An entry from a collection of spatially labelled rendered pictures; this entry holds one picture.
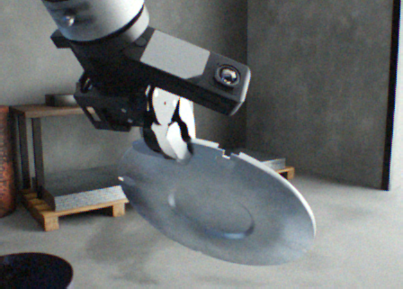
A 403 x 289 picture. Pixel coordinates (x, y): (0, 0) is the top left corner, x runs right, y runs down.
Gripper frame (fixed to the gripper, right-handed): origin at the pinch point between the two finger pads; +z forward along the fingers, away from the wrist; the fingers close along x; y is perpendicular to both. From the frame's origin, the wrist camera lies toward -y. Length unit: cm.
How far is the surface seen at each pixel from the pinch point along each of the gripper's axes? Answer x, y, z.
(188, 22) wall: -327, 161, 232
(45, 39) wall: -210, 251, 151
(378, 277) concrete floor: -53, -43, 201
